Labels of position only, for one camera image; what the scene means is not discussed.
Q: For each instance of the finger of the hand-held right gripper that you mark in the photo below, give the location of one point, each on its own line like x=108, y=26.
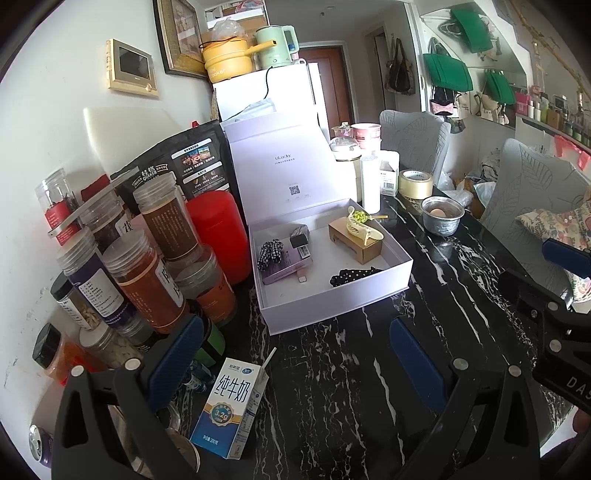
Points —
x=540, y=304
x=565, y=258

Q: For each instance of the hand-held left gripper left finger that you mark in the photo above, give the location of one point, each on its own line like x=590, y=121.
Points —
x=178, y=350

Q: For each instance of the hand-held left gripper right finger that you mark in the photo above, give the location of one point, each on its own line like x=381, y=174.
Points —
x=415, y=364

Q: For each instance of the pale lavender gift box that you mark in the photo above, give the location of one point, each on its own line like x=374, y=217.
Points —
x=332, y=300

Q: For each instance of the black polka dot scrunchie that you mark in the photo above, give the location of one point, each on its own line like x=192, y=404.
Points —
x=351, y=276

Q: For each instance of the gold cardboard box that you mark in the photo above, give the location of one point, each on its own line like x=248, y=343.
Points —
x=355, y=247

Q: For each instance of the small lavender box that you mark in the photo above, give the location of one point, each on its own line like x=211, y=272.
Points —
x=284, y=270

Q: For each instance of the black white gingham scrunchie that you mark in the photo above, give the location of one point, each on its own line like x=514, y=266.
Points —
x=270, y=254

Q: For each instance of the cream hair claw clip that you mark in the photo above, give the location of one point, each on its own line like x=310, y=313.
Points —
x=358, y=226

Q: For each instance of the yellow-green hair clip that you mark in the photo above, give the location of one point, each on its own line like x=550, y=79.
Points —
x=361, y=215

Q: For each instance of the black printed box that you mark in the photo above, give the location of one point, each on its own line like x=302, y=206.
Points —
x=300, y=240

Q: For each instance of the person's right hand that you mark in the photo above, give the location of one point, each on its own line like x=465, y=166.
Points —
x=582, y=421

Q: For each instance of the floral cushion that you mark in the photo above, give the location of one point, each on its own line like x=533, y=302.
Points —
x=554, y=226

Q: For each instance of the dark jar green lid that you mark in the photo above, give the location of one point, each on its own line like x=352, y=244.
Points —
x=213, y=344

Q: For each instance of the cluster of clear jars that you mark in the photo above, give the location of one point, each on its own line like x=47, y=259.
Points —
x=147, y=286

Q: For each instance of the blue white milk carton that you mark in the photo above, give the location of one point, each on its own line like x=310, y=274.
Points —
x=231, y=406

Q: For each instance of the grey patterned chair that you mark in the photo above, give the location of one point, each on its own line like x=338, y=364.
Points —
x=415, y=138
x=521, y=184

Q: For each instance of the white straw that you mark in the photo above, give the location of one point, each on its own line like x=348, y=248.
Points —
x=268, y=357

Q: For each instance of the white plastic bag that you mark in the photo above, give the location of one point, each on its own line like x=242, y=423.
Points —
x=480, y=194

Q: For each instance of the pink cloth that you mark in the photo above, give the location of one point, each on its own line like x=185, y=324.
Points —
x=570, y=150

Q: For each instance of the red container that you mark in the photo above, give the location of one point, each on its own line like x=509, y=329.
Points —
x=217, y=235

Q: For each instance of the metal bowl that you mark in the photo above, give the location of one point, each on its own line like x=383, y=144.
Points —
x=443, y=226

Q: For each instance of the brown egg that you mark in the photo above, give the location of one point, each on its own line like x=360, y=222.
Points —
x=437, y=212

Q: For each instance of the row of small bottles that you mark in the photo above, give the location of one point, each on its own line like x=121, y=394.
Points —
x=554, y=115

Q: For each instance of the beige tape roll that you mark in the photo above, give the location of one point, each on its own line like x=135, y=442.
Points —
x=415, y=189

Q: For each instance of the drink can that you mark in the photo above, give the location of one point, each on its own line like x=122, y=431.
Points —
x=40, y=445

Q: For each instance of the grey metal strip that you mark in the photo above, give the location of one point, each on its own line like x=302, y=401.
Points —
x=83, y=210

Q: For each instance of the green tote bag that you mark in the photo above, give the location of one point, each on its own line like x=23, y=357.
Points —
x=501, y=90
x=471, y=27
x=448, y=74

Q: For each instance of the cream tote bag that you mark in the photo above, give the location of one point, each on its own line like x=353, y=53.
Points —
x=467, y=105

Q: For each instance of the white bottle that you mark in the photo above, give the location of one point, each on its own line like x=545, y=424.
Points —
x=371, y=184

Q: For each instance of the white and green box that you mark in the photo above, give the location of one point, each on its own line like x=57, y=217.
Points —
x=388, y=180

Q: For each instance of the pink bow bag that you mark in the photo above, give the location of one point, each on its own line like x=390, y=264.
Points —
x=443, y=107

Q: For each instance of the black food bag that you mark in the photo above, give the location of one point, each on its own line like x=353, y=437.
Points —
x=203, y=157

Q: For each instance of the stack of pink bowls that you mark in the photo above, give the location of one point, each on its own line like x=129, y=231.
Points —
x=367, y=134

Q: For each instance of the dark handbag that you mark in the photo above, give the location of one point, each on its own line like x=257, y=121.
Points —
x=401, y=74

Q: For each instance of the white fridge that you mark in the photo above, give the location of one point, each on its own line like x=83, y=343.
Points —
x=286, y=87

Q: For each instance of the brown door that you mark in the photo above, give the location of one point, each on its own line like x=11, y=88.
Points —
x=339, y=78

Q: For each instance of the yellow pot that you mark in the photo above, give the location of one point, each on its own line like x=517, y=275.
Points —
x=226, y=62

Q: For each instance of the framed picture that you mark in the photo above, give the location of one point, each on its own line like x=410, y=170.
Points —
x=180, y=32

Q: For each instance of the green kettle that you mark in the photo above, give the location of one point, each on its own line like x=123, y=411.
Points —
x=272, y=46

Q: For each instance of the clear plastic bag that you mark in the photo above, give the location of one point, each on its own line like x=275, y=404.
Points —
x=228, y=30

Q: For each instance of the white wall shelf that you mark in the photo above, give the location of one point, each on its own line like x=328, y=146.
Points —
x=531, y=124

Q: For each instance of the wall intercom panel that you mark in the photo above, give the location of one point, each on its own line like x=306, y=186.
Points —
x=134, y=64

